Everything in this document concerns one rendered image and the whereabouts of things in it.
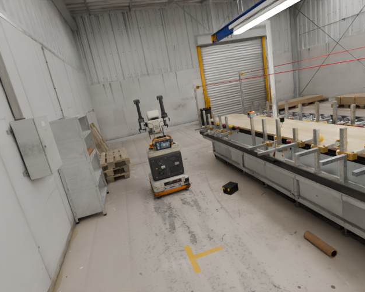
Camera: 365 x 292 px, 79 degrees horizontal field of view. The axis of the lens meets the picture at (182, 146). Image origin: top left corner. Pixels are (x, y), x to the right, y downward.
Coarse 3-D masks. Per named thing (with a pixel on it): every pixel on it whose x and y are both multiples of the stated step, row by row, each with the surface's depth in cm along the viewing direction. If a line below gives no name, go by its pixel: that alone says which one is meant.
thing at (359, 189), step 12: (204, 132) 471; (228, 144) 367; (240, 144) 337; (264, 156) 275; (288, 168) 237; (300, 168) 221; (312, 180) 208; (324, 180) 195; (336, 180) 186; (348, 192) 175; (360, 192) 165
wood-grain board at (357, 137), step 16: (240, 128) 363; (256, 128) 333; (272, 128) 316; (288, 128) 300; (304, 128) 285; (320, 128) 272; (336, 128) 261; (352, 128) 250; (320, 144) 218; (352, 144) 203
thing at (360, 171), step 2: (360, 168) 145; (362, 168) 145; (364, 168) 144; (354, 170) 144; (356, 170) 143; (358, 170) 143; (360, 170) 142; (362, 170) 142; (364, 170) 142; (352, 172) 143; (354, 172) 142; (356, 172) 141; (358, 172) 141; (360, 172) 142; (362, 172) 142; (364, 172) 143; (352, 174) 144; (354, 174) 143; (356, 174) 141; (358, 174) 142; (360, 174) 142; (362, 174) 143; (356, 176) 142
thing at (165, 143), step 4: (160, 140) 348; (164, 140) 348; (168, 140) 351; (172, 140) 360; (152, 144) 352; (156, 144) 348; (160, 144) 351; (164, 144) 353; (168, 144) 355; (156, 148) 353; (160, 148) 355; (164, 148) 358
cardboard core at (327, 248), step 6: (306, 234) 220; (312, 234) 218; (312, 240) 213; (318, 240) 209; (318, 246) 207; (324, 246) 201; (330, 246) 200; (324, 252) 201; (330, 252) 195; (336, 252) 197
